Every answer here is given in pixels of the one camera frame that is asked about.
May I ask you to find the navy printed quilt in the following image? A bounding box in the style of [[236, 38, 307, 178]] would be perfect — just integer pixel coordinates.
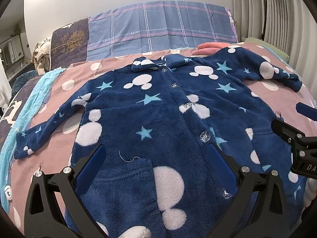
[[0, 78, 44, 144]]

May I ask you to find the beige clothes pile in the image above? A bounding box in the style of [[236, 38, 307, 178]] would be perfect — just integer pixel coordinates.
[[31, 38, 53, 75]]

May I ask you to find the light blue towel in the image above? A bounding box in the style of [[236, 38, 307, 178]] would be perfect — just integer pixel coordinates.
[[0, 67, 67, 205]]

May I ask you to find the folded pink cloth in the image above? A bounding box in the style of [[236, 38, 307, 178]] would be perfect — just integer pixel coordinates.
[[193, 42, 231, 55]]

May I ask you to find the white curtain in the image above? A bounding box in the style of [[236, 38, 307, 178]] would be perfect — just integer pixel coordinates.
[[231, 0, 317, 85]]

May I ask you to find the dark tree-print pillow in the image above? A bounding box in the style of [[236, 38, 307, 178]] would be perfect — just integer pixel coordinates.
[[50, 17, 91, 70]]

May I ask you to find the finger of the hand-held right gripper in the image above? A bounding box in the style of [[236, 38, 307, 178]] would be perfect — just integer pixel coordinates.
[[296, 102, 317, 122], [271, 118, 317, 155]]

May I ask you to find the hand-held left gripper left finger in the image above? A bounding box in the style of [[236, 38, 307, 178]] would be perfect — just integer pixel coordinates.
[[23, 144, 110, 238]]

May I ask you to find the wall mirror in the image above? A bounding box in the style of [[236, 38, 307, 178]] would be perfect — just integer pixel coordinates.
[[0, 34, 25, 80]]

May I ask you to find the green cloth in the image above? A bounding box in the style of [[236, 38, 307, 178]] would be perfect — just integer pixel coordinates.
[[244, 37, 290, 62]]

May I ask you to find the dark teal blanket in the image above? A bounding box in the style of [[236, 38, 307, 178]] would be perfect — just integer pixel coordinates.
[[10, 70, 39, 100]]

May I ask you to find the navy fleece pajama top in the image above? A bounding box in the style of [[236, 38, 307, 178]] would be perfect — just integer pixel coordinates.
[[13, 45, 309, 238]]

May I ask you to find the black floor lamp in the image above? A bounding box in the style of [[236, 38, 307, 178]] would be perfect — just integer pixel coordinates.
[[260, 0, 274, 41]]

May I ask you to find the pink polka-dot bedsheet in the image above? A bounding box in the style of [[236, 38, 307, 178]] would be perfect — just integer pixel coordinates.
[[0, 41, 317, 238]]

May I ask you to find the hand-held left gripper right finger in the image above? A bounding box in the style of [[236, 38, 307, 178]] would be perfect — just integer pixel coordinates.
[[207, 144, 298, 238]]

